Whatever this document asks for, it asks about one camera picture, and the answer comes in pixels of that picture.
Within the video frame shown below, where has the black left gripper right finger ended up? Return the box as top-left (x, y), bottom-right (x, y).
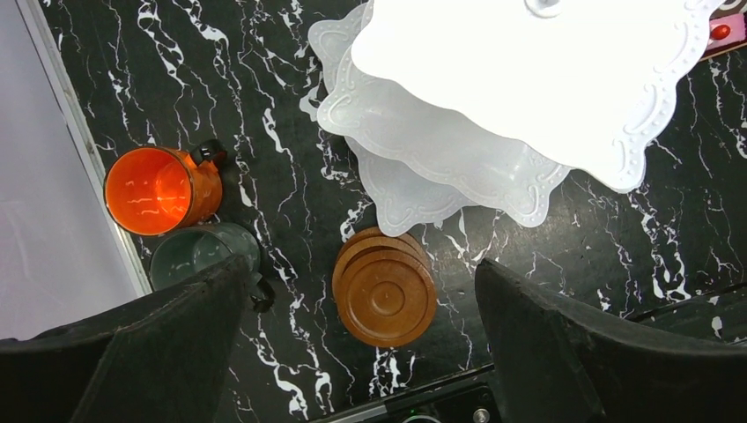
top-left (475, 259), bottom-right (746, 422)

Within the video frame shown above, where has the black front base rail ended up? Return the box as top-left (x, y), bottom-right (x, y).
top-left (309, 286), bottom-right (747, 423)

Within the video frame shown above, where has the orange plastic cup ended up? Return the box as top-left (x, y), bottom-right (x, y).
top-left (103, 139), bottom-right (227, 236)

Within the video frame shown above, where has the brown round wooden lid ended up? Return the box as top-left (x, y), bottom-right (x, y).
top-left (331, 227), bottom-right (437, 347)

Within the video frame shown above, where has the white three-tier cake stand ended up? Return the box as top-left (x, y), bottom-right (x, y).
top-left (308, 1), bottom-right (720, 237)

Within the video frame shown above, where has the pink rectangular cake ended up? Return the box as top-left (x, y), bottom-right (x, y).
top-left (702, 13), bottom-right (746, 60)

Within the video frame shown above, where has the dark green cup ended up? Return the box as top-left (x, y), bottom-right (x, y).
top-left (149, 222), bottom-right (275, 313)

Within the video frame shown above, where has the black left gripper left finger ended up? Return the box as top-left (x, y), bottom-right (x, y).
top-left (1, 256), bottom-right (249, 422)

